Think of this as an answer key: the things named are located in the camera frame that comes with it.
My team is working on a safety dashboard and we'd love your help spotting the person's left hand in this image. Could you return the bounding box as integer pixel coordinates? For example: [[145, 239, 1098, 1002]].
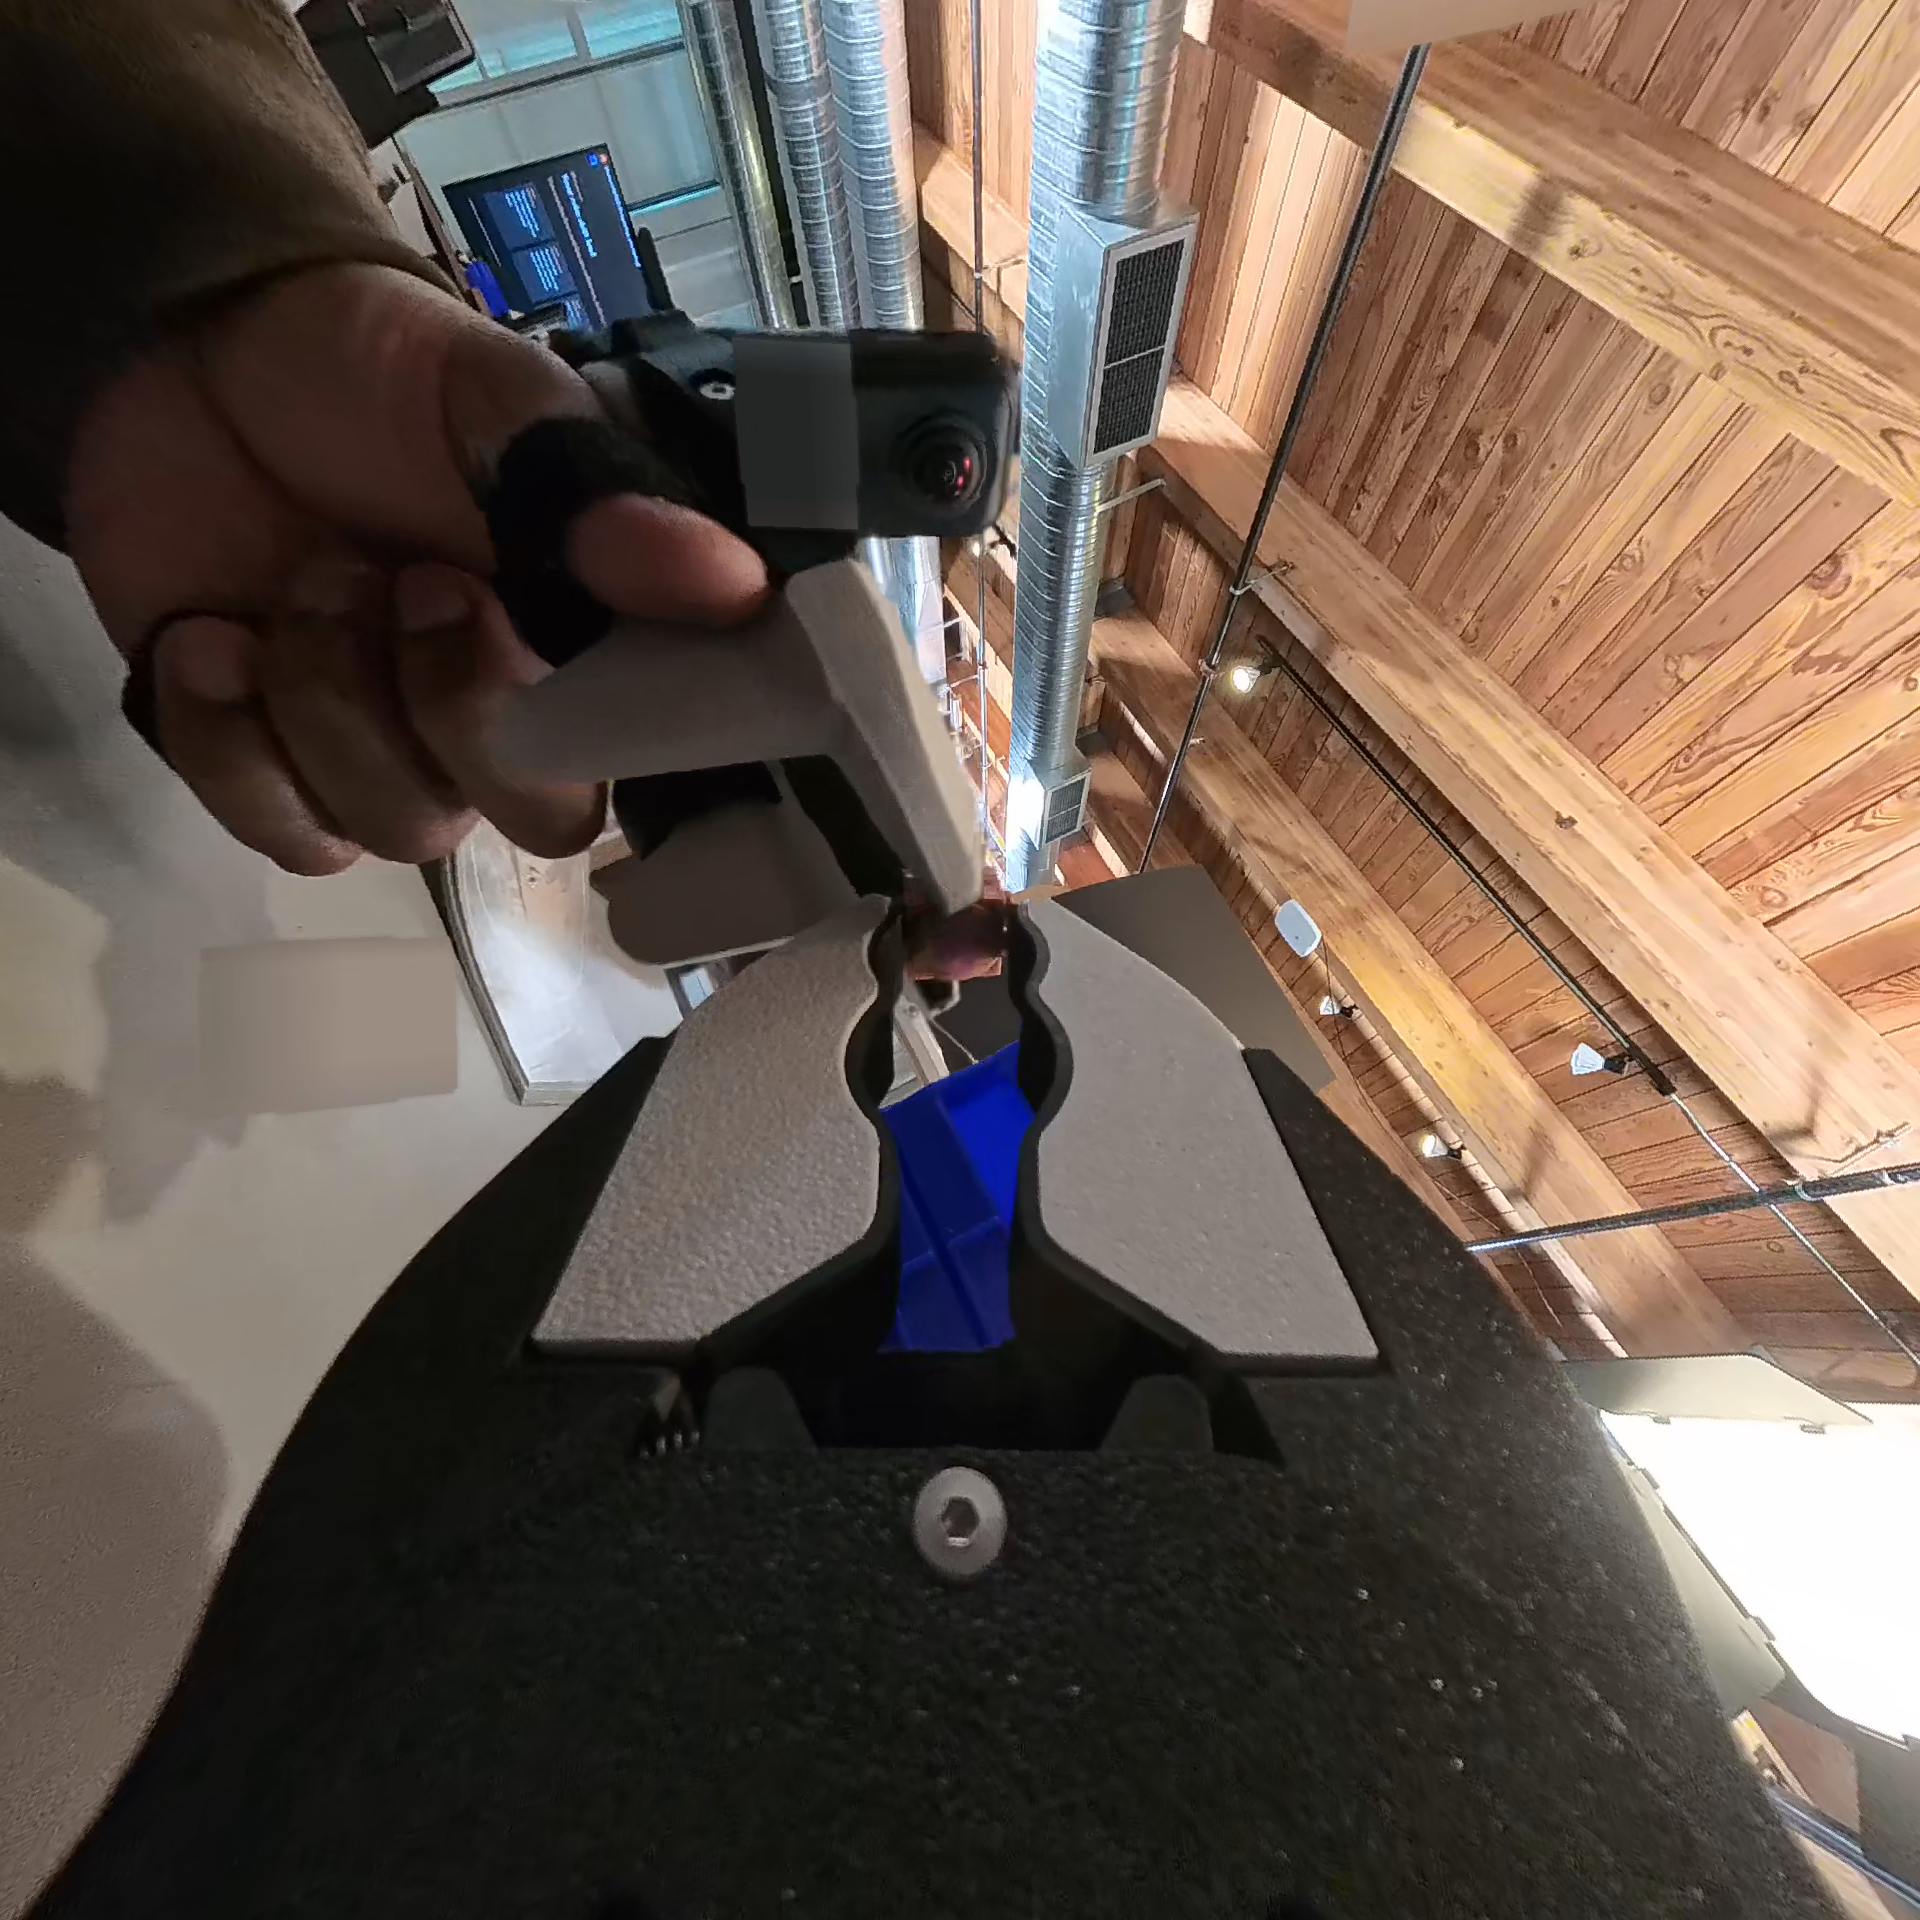
[[67, 264, 771, 882]]

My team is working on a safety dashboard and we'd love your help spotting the person's left forearm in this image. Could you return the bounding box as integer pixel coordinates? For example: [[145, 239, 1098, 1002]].
[[0, 0, 469, 558]]

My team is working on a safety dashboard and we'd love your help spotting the grey desk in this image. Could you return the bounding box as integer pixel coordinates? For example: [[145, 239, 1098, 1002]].
[[0, 526, 723, 1920]]

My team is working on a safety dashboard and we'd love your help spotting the small orange brick assembly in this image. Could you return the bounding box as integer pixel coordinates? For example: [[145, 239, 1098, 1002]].
[[907, 901, 1014, 987]]

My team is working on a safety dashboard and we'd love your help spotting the black computer monitor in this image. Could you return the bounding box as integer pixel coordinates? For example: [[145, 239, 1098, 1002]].
[[442, 145, 655, 333]]

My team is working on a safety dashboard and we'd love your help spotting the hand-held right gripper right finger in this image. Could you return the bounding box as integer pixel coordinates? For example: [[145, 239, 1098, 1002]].
[[1009, 898, 1387, 1380]]

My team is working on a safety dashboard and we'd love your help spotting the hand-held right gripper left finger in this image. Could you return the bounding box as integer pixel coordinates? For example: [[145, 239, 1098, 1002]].
[[534, 901, 907, 1371]]

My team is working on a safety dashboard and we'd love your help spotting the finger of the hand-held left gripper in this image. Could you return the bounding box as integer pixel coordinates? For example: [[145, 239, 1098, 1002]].
[[593, 797, 877, 968], [497, 557, 990, 913]]

